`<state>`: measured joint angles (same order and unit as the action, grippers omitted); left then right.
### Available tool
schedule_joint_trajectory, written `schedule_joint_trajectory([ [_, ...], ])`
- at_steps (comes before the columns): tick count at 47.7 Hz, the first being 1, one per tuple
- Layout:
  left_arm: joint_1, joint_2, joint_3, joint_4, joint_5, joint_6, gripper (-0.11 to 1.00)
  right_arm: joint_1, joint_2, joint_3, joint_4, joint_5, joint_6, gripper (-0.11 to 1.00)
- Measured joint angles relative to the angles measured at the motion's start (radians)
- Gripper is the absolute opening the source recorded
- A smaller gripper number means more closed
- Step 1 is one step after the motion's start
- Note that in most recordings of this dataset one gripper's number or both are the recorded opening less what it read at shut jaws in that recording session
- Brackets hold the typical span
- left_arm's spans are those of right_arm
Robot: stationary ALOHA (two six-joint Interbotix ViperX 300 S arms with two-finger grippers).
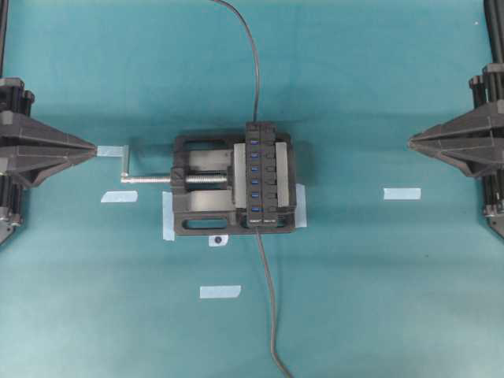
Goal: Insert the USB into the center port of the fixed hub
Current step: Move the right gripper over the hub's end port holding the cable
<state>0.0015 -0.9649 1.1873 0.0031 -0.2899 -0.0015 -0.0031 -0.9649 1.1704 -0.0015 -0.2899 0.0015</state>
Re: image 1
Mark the silver vise crank handle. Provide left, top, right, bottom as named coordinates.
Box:
left=120, top=145, right=171, bottom=185

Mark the black multiport USB hub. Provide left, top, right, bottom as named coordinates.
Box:
left=246, top=122, right=278, bottom=228

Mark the blue tape right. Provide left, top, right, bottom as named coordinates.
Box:
left=384, top=187, right=421, bottom=201

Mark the blue tape vise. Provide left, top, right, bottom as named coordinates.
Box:
left=162, top=191, right=176, bottom=242
left=295, top=183, right=307, bottom=228

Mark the black USB cable with plug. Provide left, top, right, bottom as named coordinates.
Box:
left=210, top=0, right=261, bottom=123

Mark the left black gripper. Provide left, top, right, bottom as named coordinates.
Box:
left=1, top=78, right=97, bottom=225

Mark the blue tape vise right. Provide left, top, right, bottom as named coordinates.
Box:
left=295, top=183, right=307, bottom=228

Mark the black bench vise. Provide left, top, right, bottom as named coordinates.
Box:
left=170, top=130, right=297, bottom=235

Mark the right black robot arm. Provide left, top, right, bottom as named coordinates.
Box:
left=408, top=1, right=503, bottom=218

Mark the blue tape left lower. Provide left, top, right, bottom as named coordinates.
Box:
left=101, top=191, right=138, bottom=203

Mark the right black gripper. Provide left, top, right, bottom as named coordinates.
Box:
left=408, top=63, right=503, bottom=217

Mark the blue tape bottom centre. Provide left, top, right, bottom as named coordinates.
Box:
left=199, top=285, right=242, bottom=299

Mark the small tape with black dot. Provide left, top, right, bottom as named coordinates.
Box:
left=208, top=235, right=228, bottom=247

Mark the blue tape under handle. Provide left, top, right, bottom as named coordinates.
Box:
left=97, top=146, right=124, bottom=158

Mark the grey hub power cable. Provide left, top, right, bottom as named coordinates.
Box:
left=254, top=227, right=293, bottom=378

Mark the blue tape vise left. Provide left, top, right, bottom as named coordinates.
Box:
left=162, top=191, right=176, bottom=242

